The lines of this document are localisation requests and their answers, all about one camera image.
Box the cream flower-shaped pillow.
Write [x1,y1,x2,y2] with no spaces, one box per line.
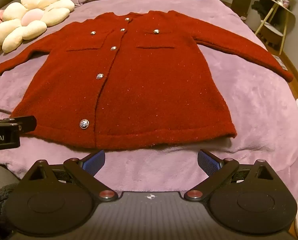
[0,0,75,54]

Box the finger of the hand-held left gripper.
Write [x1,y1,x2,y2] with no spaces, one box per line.
[0,110,37,133]

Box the purple fleece blanket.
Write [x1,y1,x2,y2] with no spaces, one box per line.
[0,0,298,203]

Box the dark clutter on floor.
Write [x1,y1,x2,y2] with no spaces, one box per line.
[251,0,296,55]

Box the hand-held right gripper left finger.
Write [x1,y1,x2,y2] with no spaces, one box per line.
[22,150,118,203]

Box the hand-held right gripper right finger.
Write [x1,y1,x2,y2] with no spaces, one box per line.
[183,149,277,202]

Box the red knit cardigan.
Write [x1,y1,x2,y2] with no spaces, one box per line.
[0,10,294,151]

